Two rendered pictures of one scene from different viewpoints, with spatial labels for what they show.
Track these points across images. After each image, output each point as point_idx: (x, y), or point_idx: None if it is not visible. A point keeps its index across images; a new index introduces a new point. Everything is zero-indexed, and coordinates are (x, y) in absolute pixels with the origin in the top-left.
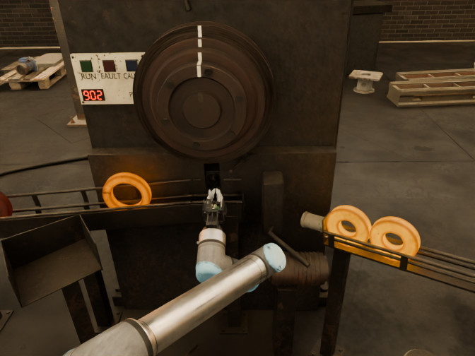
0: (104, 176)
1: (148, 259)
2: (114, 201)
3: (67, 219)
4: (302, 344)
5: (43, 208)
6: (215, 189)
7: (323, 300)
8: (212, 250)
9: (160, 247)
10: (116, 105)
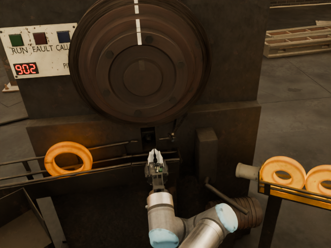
0: (45, 146)
1: (91, 214)
2: (56, 170)
3: (11, 194)
4: None
5: None
6: (154, 150)
7: (245, 230)
8: (164, 215)
9: (102, 203)
10: (51, 77)
